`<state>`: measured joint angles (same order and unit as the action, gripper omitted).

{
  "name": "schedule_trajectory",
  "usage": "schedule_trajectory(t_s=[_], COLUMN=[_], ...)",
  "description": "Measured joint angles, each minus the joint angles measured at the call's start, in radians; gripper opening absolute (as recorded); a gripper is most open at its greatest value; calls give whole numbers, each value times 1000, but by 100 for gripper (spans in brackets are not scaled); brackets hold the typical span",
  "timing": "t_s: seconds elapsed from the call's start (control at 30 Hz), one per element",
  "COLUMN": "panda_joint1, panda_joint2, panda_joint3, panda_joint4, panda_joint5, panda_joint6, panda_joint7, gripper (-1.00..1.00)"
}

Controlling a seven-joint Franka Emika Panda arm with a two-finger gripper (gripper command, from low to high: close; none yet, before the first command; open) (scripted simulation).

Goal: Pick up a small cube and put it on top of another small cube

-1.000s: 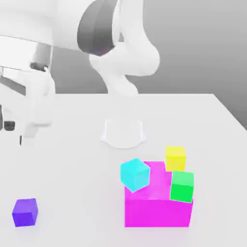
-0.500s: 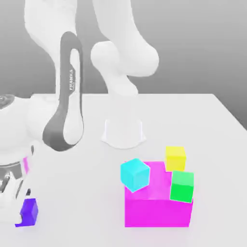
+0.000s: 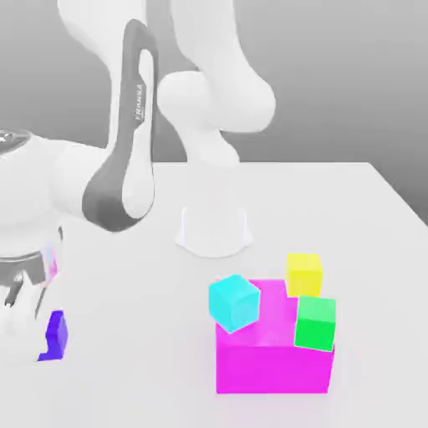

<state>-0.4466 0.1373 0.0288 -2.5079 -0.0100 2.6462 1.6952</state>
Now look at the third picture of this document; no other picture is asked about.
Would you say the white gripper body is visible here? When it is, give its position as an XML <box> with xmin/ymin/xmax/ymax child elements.
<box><xmin>0</xmin><ymin>283</ymin><xmax>52</xmax><ymax>339</ymax></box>

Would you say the small blue cube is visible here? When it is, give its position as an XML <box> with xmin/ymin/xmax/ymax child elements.
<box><xmin>37</xmin><ymin>309</ymin><xmax>69</xmax><ymax>363</ymax></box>

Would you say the small cyan cube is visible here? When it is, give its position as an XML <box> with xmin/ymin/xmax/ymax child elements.
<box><xmin>207</xmin><ymin>273</ymin><xmax>262</xmax><ymax>335</ymax></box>

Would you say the small yellow cube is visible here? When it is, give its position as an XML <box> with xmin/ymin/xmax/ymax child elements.
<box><xmin>285</xmin><ymin>252</ymin><xmax>324</xmax><ymax>298</ymax></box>

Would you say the small green cube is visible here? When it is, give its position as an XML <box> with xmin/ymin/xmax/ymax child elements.
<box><xmin>293</xmin><ymin>294</ymin><xmax>338</xmax><ymax>353</ymax></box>

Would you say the large magenta box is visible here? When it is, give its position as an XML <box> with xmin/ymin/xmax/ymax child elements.
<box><xmin>215</xmin><ymin>278</ymin><xmax>336</xmax><ymax>395</ymax></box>

